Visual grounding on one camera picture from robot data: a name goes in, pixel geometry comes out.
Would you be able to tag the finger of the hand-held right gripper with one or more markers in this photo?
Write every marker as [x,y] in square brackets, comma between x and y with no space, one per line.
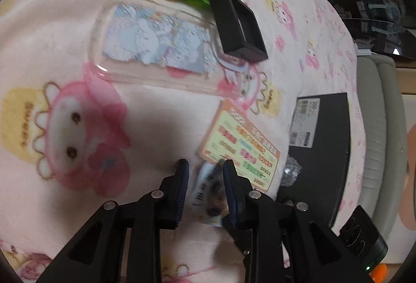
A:
[235,236]

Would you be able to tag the grey padded bed frame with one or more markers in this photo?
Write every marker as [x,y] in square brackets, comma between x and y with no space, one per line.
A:
[380,140]

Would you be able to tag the pink cartoon printed blanket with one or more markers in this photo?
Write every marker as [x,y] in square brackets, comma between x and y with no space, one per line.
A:
[65,42]

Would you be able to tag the orange object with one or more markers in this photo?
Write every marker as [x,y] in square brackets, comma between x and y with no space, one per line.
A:
[378,272]

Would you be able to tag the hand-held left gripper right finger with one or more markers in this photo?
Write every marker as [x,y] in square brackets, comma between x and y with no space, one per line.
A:
[229,185]

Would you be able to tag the crumpled silver foil ball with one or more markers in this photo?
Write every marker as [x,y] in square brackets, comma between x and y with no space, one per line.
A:
[291,170]

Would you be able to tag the clear cartoon phone case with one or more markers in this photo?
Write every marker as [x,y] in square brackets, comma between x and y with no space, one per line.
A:
[146,32]

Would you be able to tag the peach round object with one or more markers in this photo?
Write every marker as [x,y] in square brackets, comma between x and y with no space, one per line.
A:
[409,188]

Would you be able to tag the small white photo packet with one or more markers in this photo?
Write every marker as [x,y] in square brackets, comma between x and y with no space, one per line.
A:
[208,192]

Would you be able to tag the black square frame box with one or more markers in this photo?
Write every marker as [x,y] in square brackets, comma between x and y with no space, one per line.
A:
[224,23]

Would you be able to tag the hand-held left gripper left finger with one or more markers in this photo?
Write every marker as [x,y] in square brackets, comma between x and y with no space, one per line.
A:
[182,185]

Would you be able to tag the black box with white label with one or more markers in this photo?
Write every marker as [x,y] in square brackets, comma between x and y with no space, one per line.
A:
[328,146]

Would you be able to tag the colourful printed card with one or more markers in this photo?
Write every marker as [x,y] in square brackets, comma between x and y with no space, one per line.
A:
[240,140]

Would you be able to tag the light wooden board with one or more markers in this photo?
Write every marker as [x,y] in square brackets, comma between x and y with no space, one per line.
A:
[406,78]

